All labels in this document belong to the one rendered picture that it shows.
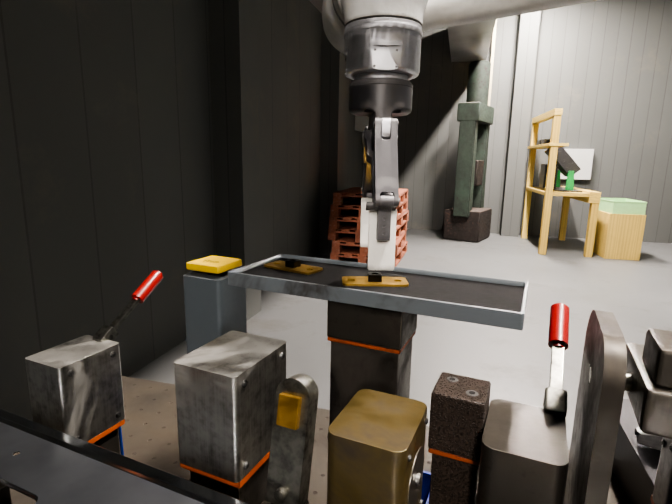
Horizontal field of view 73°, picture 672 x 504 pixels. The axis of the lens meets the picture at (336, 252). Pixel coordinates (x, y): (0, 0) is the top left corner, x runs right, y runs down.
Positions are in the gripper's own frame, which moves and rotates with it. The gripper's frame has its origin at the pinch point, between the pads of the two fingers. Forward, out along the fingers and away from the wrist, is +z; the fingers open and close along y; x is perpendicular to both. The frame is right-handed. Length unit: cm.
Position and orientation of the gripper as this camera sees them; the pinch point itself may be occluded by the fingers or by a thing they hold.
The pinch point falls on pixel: (375, 248)
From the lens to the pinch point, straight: 58.3
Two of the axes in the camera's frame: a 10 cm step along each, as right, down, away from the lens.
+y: 0.1, 2.0, -9.8
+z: -0.2, 9.8, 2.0
